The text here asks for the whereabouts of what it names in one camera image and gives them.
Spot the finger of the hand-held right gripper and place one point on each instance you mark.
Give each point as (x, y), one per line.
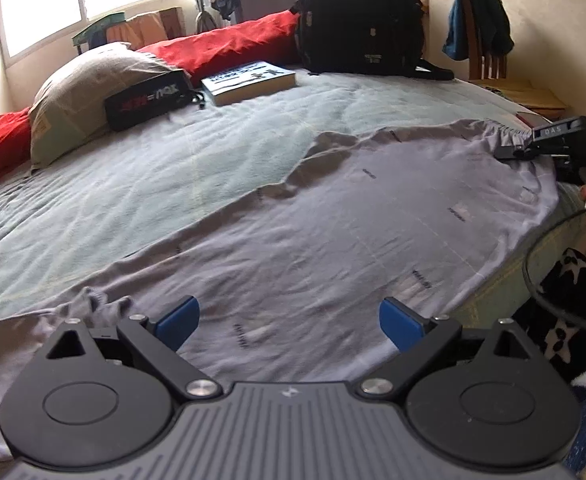
(510, 152)

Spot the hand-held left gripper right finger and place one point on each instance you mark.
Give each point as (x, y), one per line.
(400, 325)

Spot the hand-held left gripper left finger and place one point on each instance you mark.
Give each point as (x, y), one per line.
(178, 322)

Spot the grey pants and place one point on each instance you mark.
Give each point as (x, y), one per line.
(323, 240)

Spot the phone in red case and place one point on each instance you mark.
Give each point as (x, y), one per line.
(530, 119)

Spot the wooden chair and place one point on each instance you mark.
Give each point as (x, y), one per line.
(493, 67)

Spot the blue cloth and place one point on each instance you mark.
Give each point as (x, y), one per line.
(455, 35)

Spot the person's patterned black trousers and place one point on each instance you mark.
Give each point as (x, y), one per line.
(573, 350)

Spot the black backpack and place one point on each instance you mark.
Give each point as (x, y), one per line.
(358, 15)

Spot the black pouch with red print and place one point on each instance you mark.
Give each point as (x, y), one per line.
(148, 102)

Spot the thick paperback book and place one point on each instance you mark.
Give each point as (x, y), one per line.
(248, 80)

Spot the grey pillow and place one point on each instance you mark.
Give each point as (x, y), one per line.
(83, 85)

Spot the long red cushion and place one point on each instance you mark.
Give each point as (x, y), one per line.
(233, 45)

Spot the cardboard box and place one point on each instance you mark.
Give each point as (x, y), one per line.
(148, 27)

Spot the green box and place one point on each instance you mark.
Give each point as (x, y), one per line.
(98, 25)

